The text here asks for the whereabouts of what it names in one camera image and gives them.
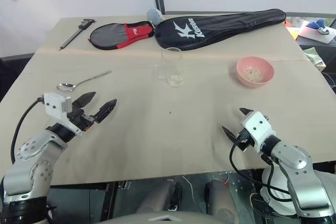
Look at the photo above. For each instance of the pink bowl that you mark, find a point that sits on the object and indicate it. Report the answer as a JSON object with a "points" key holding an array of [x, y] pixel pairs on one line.
{"points": [[242, 77]]}

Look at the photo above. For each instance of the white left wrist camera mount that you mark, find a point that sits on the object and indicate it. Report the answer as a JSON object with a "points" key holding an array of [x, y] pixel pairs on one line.
{"points": [[53, 108]]}

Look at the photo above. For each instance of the silver metal spoon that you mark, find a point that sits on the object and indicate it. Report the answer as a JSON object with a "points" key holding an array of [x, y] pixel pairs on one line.
{"points": [[65, 86]]}

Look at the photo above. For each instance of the grey plush toy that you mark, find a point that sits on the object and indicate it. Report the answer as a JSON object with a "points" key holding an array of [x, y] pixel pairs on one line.
{"points": [[153, 15]]}

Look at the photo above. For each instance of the dark rounded robot leg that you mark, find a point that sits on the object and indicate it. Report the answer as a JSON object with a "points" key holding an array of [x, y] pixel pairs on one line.
{"points": [[160, 195], [220, 197]]}

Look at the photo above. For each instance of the grey robot torso edge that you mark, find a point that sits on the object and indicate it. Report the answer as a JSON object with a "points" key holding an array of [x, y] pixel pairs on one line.
{"points": [[168, 217]]}

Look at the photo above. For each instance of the black vernier caliper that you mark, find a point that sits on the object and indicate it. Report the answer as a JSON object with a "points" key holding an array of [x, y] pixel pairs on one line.
{"points": [[78, 30]]}

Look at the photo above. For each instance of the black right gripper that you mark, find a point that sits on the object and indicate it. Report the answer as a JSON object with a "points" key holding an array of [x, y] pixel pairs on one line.
{"points": [[244, 140]]}

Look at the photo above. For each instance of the black red paddle case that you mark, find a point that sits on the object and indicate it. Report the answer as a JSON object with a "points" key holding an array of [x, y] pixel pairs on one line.
{"points": [[110, 36]]}

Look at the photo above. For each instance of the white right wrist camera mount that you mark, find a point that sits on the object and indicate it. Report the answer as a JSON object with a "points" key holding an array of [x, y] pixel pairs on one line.
{"points": [[258, 127]]}

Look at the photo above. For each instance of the white plastic tray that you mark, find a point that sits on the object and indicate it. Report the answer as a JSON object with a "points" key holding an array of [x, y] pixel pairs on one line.
{"points": [[311, 33]]}

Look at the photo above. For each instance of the blue soft toy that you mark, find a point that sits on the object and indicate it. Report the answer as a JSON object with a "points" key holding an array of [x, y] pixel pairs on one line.
{"points": [[316, 23]]}

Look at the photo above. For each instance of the beige table cloth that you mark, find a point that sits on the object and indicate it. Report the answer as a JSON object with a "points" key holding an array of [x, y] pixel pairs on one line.
{"points": [[157, 134]]}

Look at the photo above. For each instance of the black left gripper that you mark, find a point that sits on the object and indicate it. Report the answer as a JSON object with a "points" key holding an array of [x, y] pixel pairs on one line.
{"points": [[78, 119]]}

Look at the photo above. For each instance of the clear glass cup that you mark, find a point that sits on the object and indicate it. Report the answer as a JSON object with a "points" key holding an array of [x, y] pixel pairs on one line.
{"points": [[171, 62]]}

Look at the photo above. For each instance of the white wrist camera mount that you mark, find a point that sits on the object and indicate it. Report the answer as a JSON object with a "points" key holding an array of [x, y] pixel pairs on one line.
{"points": [[53, 108], [258, 127]]}

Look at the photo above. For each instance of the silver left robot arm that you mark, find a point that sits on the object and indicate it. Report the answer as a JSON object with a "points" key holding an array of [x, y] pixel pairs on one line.
{"points": [[34, 150]]}

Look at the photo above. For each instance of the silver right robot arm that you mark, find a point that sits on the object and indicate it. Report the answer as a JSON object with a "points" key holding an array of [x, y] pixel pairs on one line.
{"points": [[291, 155]]}

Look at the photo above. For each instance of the black badminton racket bag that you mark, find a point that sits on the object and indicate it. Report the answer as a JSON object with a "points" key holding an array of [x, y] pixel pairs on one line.
{"points": [[223, 27]]}

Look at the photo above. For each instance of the green patterned cloth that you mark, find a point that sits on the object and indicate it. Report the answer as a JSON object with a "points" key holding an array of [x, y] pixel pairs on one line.
{"points": [[315, 56]]}

